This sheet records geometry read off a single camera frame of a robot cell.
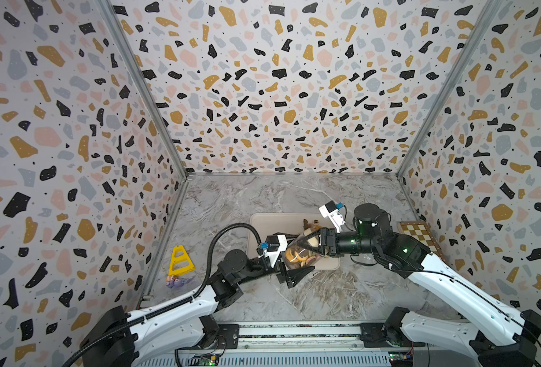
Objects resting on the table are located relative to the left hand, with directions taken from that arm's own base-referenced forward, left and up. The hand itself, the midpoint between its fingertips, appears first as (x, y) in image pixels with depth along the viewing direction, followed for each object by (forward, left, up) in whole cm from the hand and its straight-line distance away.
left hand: (308, 253), depth 62 cm
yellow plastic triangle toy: (+10, +47, -29) cm, 57 cm away
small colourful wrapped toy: (+3, +47, -26) cm, 54 cm away
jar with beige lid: (-2, +3, +1) cm, 4 cm away
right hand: (+1, +1, +2) cm, 2 cm away
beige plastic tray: (+30, +4, -31) cm, 43 cm away
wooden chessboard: (+22, -52, -27) cm, 63 cm away
